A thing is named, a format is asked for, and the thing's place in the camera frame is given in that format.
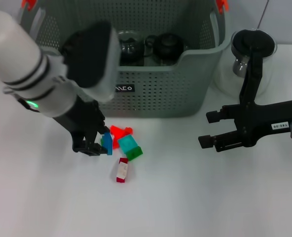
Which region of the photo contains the orange bin latch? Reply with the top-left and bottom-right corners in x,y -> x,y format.
215,0 -> 229,12
21,0 -> 37,10

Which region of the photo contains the large red slope brick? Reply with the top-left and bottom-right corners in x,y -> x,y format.
110,125 -> 127,144

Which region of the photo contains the teal square toy brick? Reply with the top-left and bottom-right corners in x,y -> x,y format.
118,135 -> 139,154

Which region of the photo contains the grey-green perforated storage bin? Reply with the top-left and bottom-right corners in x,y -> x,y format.
17,0 -> 232,118

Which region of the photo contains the white toy brick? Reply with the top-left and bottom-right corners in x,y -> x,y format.
116,161 -> 130,180

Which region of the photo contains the large green toy brick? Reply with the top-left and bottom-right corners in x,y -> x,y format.
126,145 -> 144,161

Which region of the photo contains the white and red block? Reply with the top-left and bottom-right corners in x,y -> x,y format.
115,157 -> 130,184

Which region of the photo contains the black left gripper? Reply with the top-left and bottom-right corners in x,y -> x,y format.
53,95 -> 108,158

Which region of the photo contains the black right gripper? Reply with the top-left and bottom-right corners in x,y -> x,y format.
198,98 -> 292,153

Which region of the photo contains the glass teapot with black handle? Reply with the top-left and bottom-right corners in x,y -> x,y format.
214,28 -> 278,104

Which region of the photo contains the blue toy brick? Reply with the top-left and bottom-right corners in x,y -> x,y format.
103,132 -> 114,156

